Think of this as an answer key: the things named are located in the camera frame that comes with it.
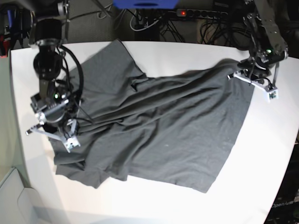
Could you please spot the blue box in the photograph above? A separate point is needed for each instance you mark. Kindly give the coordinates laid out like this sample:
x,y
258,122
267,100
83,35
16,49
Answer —
x,y
145,4

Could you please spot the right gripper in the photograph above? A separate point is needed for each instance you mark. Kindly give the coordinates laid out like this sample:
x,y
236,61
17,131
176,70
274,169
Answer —
x,y
55,109

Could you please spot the black power strip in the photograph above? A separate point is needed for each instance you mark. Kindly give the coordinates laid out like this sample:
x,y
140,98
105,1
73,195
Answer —
x,y
201,14

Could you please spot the grey t-shirt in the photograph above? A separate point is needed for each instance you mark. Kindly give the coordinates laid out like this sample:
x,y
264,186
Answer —
x,y
178,129

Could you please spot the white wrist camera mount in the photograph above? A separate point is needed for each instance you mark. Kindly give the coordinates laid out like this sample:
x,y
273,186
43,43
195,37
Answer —
x,y
66,134

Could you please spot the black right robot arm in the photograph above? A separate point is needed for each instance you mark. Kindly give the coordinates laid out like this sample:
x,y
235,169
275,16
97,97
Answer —
x,y
47,35

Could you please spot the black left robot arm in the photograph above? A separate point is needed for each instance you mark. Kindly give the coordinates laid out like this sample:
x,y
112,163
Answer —
x,y
267,47

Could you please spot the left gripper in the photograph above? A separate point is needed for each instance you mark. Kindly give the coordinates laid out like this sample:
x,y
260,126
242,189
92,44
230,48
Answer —
x,y
260,63

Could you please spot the red clamp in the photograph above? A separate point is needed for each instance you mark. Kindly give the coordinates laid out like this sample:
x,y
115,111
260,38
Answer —
x,y
4,46

